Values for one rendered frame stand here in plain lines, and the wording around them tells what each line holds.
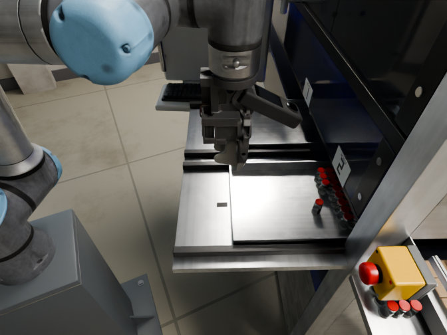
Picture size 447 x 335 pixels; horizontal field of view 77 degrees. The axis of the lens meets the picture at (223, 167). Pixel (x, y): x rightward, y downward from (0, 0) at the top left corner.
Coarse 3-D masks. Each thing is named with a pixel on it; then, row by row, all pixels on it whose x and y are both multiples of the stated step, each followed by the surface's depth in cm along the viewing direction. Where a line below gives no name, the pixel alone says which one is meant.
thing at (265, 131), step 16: (256, 112) 107; (304, 112) 107; (256, 128) 100; (272, 128) 100; (288, 128) 100; (304, 128) 100; (256, 144) 89; (272, 144) 89; (288, 144) 89; (304, 144) 89; (320, 144) 89
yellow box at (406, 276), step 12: (384, 252) 50; (396, 252) 50; (408, 252) 50; (384, 264) 49; (396, 264) 48; (408, 264) 48; (420, 264) 48; (384, 276) 49; (396, 276) 47; (408, 276) 47; (420, 276) 47; (432, 276) 47; (384, 288) 49; (396, 288) 47; (408, 288) 47; (420, 288) 47
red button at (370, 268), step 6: (360, 264) 52; (366, 264) 50; (372, 264) 50; (360, 270) 51; (366, 270) 50; (372, 270) 49; (360, 276) 51; (366, 276) 49; (372, 276) 49; (378, 276) 49; (366, 282) 50; (372, 282) 49
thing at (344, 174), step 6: (336, 156) 69; (342, 156) 66; (336, 162) 69; (342, 162) 66; (336, 168) 69; (348, 168) 63; (342, 174) 66; (348, 174) 63; (342, 180) 66; (342, 186) 66
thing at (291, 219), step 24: (264, 168) 85; (288, 168) 85; (312, 168) 85; (240, 192) 79; (264, 192) 79; (288, 192) 79; (312, 192) 79; (240, 216) 73; (264, 216) 73; (288, 216) 73; (312, 216) 73; (240, 240) 65; (264, 240) 65; (288, 240) 65; (312, 240) 65; (336, 240) 66
